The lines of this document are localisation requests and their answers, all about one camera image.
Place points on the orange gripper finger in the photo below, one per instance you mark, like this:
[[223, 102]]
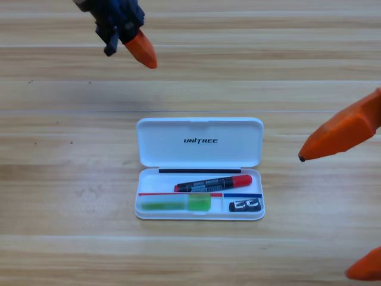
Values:
[[342, 131], [367, 268]]

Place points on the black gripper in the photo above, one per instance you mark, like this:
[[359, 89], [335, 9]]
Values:
[[119, 15]]

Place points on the white Unitree pencil case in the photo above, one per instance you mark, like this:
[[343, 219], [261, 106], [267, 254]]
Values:
[[178, 149]]

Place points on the black eraser with white print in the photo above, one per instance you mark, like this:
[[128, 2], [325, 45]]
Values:
[[232, 206]]

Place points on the red and black marker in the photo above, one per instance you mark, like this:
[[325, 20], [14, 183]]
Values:
[[214, 184]]

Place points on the green highlighter pen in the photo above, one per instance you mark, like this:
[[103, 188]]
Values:
[[199, 202]]

